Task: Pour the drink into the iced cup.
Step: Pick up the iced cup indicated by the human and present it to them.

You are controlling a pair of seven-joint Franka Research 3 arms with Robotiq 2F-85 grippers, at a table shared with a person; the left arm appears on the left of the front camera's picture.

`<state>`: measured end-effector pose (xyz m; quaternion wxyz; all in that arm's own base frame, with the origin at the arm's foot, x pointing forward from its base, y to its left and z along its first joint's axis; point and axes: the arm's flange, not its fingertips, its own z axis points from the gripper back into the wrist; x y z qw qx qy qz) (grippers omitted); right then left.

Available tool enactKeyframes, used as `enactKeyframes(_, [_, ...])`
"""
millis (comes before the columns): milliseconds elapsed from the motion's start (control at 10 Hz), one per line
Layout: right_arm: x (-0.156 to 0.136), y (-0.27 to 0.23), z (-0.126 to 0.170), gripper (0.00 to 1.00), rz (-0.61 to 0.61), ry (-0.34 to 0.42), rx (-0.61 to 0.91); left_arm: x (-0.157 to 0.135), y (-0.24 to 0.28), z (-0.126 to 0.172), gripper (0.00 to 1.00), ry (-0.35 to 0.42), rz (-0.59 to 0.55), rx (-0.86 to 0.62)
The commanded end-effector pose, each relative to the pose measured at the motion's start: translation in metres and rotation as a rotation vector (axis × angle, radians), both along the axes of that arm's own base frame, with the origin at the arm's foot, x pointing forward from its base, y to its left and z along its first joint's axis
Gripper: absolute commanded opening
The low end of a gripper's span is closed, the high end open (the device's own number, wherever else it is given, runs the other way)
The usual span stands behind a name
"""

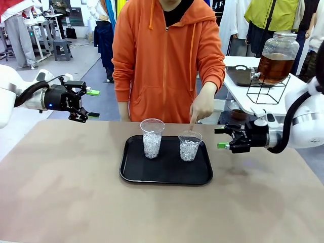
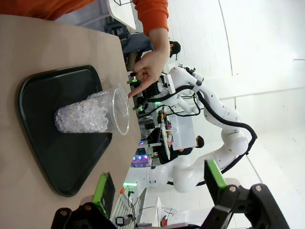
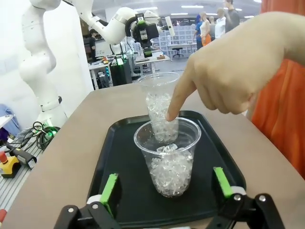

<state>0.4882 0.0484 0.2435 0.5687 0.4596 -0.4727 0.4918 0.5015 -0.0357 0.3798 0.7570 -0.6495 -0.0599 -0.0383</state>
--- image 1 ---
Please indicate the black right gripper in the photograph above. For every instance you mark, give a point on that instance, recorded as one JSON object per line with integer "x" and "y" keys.
{"x": 258, "y": 138}

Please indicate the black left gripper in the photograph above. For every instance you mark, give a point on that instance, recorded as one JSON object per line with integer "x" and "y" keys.
{"x": 60, "y": 101}

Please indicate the clear plastic cup with ice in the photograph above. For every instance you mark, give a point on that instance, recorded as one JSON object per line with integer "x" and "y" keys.
{"x": 152, "y": 146}
{"x": 188, "y": 152}

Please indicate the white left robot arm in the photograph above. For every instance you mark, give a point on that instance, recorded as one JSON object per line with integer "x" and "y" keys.
{"x": 5, "y": 101}

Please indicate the person's right forearm orange sleeve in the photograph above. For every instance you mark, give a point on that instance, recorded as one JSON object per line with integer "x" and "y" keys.
{"x": 122, "y": 83}

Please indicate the person's left forearm orange sleeve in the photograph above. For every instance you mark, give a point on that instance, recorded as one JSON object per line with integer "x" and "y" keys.
{"x": 215, "y": 71}

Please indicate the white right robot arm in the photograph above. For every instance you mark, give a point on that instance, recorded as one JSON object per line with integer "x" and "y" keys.
{"x": 303, "y": 98}

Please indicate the glass drink dispenser jar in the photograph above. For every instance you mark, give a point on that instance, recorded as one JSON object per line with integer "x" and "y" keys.
{"x": 276, "y": 68}

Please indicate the person's right hand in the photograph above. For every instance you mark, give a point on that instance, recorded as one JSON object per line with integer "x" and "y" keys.
{"x": 124, "y": 111}

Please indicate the person's left hand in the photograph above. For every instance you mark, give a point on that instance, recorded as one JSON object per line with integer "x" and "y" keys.
{"x": 205, "y": 103}

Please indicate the white side table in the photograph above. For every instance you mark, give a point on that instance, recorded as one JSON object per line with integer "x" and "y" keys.
{"x": 240, "y": 92}

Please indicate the grey plastic stool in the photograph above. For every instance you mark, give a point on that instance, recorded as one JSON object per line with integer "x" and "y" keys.
{"x": 62, "y": 44}

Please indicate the mannequin in dark blue skirt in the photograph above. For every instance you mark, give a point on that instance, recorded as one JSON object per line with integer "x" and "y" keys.
{"x": 103, "y": 38}

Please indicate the black bag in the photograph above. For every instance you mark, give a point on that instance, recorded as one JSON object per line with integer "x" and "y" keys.
{"x": 71, "y": 33}

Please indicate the black plastic serving tray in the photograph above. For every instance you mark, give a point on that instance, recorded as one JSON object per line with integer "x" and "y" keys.
{"x": 164, "y": 172}

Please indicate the person in orange hoodie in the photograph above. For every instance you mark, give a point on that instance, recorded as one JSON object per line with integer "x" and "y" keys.
{"x": 162, "y": 63}

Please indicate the person in grey trousers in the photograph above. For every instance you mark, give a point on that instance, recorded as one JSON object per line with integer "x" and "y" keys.
{"x": 17, "y": 33}

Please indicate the blue hanging cloth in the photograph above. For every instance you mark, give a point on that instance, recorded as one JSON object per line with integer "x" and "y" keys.
{"x": 111, "y": 12}

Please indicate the dark pleated skirt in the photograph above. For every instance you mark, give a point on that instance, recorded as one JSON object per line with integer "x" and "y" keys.
{"x": 258, "y": 38}

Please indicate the white hanging shirt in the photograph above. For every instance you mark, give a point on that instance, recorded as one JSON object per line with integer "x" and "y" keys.
{"x": 233, "y": 20}

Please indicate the yellow-green jacket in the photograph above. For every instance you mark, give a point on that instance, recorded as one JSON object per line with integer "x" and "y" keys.
{"x": 273, "y": 12}

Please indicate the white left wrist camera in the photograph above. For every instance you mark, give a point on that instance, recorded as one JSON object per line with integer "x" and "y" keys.
{"x": 69, "y": 76}

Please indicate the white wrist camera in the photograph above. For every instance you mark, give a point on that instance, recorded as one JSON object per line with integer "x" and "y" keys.
{"x": 69, "y": 76}
{"x": 264, "y": 121}

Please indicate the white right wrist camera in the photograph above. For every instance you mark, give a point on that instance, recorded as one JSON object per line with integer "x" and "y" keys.
{"x": 264, "y": 121}

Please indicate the white metal frame workbench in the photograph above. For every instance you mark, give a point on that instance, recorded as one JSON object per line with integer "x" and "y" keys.
{"x": 41, "y": 25}

